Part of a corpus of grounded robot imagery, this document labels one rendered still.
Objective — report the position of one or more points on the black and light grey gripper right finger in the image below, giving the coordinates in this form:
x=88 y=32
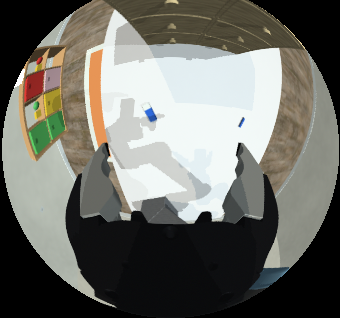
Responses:
x=251 y=204

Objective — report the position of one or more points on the brown wooden chest of drawers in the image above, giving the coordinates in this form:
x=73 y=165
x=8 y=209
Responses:
x=216 y=17

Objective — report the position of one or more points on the blue and white eraser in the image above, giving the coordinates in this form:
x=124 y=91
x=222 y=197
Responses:
x=149 y=112

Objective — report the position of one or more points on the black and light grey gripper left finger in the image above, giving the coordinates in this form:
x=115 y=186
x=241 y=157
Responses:
x=93 y=201

